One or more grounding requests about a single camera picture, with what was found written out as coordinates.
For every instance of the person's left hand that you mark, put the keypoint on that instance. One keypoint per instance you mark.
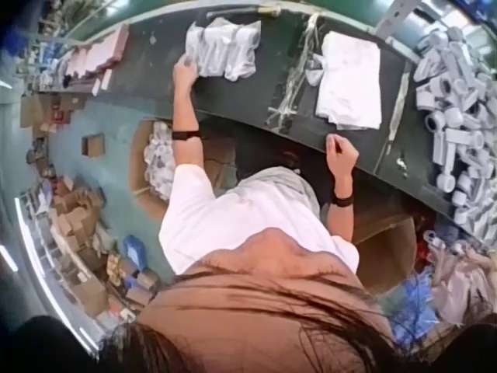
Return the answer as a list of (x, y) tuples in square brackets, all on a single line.
[(183, 79)]

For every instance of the cardboard box of white parts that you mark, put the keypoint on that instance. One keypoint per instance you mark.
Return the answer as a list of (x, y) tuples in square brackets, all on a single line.
[(157, 163)]

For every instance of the person's right hand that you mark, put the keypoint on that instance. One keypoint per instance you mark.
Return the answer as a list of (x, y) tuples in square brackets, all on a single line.
[(343, 157)]

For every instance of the small brown cardboard box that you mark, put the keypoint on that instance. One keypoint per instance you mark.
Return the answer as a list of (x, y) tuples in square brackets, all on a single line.
[(93, 145)]

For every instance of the small white box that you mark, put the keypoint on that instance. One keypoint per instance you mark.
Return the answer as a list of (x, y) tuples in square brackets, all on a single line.
[(101, 82)]

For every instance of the grey metal rack frame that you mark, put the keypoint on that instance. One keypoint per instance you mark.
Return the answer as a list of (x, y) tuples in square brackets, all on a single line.
[(396, 19)]

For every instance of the heap of cardboard boxes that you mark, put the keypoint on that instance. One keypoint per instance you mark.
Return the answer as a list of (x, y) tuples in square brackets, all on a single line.
[(77, 233)]

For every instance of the large empty cardboard box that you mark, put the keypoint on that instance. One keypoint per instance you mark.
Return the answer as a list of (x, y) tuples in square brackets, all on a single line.
[(384, 252)]

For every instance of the stack of white plastic bags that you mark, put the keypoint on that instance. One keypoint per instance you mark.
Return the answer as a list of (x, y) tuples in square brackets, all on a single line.
[(349, 81)]

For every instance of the black wrist band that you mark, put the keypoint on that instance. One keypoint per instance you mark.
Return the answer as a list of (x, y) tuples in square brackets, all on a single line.
[(186, 135), (342, 202)]

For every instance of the heap of blue plastic bags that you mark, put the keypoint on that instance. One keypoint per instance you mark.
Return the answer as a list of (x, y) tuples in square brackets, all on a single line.
[(413, 307)]

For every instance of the clear bag of white parts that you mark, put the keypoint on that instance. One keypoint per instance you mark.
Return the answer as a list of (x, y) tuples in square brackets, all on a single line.
[(225, 48)]

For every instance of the clear pinkish plastic bag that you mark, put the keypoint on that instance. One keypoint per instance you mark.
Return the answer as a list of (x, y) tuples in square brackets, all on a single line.
[(462, 279)]

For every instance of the stack of pink boxes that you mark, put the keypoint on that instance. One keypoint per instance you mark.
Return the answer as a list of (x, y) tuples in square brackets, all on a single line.
[(99, 52)]

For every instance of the pile of grey plastic parts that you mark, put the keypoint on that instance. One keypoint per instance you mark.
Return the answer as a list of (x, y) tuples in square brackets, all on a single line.
[(458, 116)]

